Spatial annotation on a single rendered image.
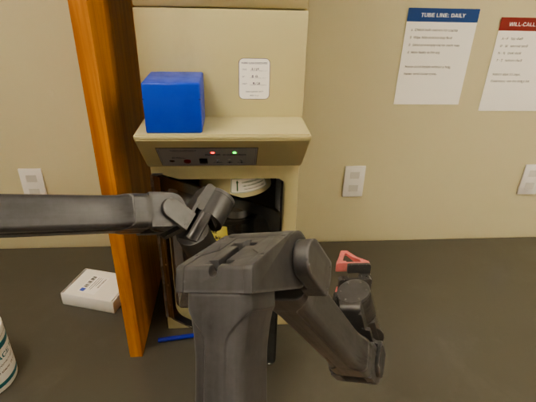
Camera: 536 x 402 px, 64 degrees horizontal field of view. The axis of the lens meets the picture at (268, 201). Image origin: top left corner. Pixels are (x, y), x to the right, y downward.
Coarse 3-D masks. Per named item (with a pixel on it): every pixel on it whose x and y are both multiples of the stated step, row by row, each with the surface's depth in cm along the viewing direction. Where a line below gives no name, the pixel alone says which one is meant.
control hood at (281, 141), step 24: (144, 120) 83; (216, 120) 84; (240, 120) 84; (264, 120) 85; (288, 120) 85; (144, 144) 78; (168, 144) 78; (192, 144) 78; (216, 144) 79; (240, 144) 79; (264, 144) 80; (288, 144) 80
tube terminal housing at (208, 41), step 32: (160, 32) 78; (192, 32) 79; (224, 32) 79; (256, 32) 80; (288, 32) 80; (160, 64) 81; (192, 64) 82; (224, 64) 82; (288, 64) 83; (224, 96) 85; (288, 96) 86; (288, 192) 96; (288, 224) 100
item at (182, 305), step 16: (160, 176) 89; (176, 192) 88; (192, 192) 86; (240, 208) 81; (256, 208) 79; (272, 208) 78; (224, 224) 85; (240, 224) 83; (256, 224) 81; (272, 224) 79; (176, 240) 95; (176, 256) 97; (176, 304) 104; (176, 320) 107; (272, 320) 89; (272, 336) 91; (272, 352) 93
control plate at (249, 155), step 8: (160, 152) 81; (168, 152) 81; (176, 152) 81; (184, 152) 81; (192, 152) 82; (200, 152) 82; (208, 152) 82; (216, 152) 82; (224, 152) 82; (240, 152) 82; (248, 152) 82; (256, 152) 83; (160, 160) 85; (168, 160) 85; (176, 160) 85; (192, 160) 85; (208, 160) 86; (224, 160) 86; (232, 160) 86; (248, 160) 86; (256, 160) 87
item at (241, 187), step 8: (200, 184) 101; (216, 184) 97; (224, 184) 97; (232, 184) 96; (240, 184) 97; (248, 184) 97; (256, 184) 98; (264, 184) 100; (232, 192) 97; (240, 192) 97; (248, 192) 97; (256, 192) 98
